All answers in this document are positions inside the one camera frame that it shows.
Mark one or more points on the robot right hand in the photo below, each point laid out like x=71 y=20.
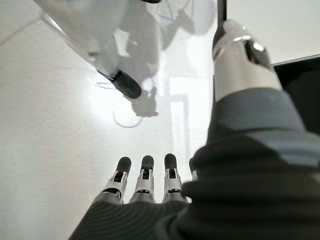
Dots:
x=237 y=175

